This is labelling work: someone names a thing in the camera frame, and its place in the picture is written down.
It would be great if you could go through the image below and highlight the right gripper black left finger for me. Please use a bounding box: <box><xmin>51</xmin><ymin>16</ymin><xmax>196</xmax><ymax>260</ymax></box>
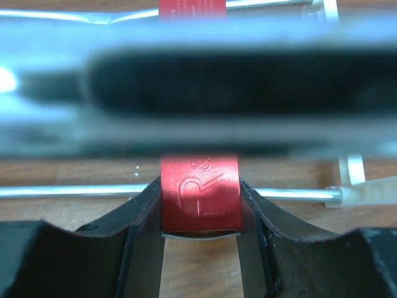
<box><xmin>1</xmin><ymin>180</ymin><xmax>164</xmax><ymax>297</ymax></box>

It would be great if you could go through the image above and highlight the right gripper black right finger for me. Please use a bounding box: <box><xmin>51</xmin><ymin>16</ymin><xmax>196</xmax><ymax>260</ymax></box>
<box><xmin>237</xmin><ymin>181</ymin><xmax>396</xmax><ymax>297</ymax></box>

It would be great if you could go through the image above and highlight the cream metal-rod shelf rack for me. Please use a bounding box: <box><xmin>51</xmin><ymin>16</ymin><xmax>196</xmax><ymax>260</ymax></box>
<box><xmin>1</xmin><ymin>1</ymin><xmax>396</xmax><ymax>207</ymax></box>

